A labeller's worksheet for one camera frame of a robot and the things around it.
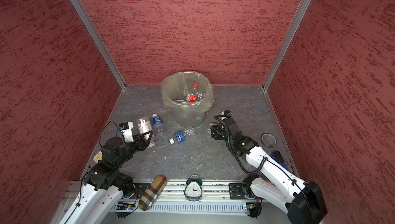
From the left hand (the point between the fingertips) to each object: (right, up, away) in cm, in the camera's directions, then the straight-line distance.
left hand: (150, 136), depth 75 cm
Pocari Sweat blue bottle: (+14, -3, +12) cm, 19 cm away
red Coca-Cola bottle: (+20, +20, +15) cm, 32 cm away
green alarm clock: (+22, -25, -4) cm, 33 cm away
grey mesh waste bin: (+17, +8, +15) cm, 24 cm away
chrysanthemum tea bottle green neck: (+16, +17, +4) cm, 24 cm away
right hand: (+33, +2, +6) cm, 34 cm away
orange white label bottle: (-2, +5, -4) cm, 6 cm away
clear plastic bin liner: (+17, +25, +22) cm, 37 cm away
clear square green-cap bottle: (+31, +5, -4) cm, 32 cm away
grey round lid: (+68, -7, +18) cm, 70 cm away
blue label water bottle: (-2, +3, +19) cm, 19 cm away
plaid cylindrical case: (+2, -26, -4) cm, 27 cm away
